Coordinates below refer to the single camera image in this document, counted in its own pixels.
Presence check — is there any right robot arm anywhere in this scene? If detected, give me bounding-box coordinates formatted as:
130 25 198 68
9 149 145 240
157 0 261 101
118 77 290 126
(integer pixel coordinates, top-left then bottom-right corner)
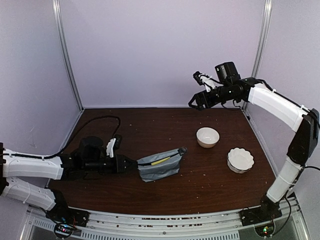
188 61 320 221

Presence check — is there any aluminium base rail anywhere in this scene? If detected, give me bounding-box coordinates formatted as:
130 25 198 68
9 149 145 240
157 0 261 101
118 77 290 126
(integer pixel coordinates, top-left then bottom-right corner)
21 196 310 240

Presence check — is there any white round bowl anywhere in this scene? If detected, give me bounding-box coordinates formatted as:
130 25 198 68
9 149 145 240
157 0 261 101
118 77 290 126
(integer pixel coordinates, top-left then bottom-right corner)
196 127 220 149

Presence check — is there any aluminium corner post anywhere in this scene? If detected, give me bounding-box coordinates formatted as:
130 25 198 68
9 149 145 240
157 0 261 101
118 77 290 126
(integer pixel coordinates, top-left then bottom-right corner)
52 0 84 112
241 0 273 112

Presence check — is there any yellow sponge block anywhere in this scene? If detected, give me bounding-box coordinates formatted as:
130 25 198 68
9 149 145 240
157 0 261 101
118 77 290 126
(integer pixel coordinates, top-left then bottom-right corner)
151 156 171 166

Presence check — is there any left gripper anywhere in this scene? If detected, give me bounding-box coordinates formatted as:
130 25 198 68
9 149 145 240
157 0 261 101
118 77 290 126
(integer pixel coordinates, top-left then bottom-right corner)
83 154 137 174

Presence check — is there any aluminium corner post right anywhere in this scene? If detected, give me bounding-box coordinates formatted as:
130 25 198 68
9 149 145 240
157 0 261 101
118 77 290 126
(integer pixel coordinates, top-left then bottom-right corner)
241 0 273 112

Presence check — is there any grey drawstring pouch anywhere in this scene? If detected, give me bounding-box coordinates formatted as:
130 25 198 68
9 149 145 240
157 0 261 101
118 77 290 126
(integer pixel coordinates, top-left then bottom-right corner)
137 147 187 183

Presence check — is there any white scalloped bowl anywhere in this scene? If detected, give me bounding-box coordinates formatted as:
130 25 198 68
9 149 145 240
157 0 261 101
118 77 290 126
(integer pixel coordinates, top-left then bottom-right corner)
227 147 255 174

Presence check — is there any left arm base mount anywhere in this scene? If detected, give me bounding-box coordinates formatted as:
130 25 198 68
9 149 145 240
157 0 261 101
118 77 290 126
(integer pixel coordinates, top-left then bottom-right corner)
45 189 90 227

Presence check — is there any aluminium corner post left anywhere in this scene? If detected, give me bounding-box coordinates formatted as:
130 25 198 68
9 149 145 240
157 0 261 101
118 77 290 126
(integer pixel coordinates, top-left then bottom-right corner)
52 0 84 112

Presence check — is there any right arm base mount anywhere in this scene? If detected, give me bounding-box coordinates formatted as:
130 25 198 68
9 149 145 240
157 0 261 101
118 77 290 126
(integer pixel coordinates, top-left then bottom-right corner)
239 194 282 226

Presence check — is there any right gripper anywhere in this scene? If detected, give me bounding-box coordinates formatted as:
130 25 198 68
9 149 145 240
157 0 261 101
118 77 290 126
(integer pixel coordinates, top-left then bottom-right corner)
188 82 237 111

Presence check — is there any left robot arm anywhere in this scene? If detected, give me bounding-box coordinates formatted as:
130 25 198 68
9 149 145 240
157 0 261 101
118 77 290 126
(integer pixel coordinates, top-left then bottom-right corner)
0 132 137 222

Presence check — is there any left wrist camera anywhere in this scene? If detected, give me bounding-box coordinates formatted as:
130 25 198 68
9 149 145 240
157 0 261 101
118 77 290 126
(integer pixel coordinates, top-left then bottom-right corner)
106 134 123 158

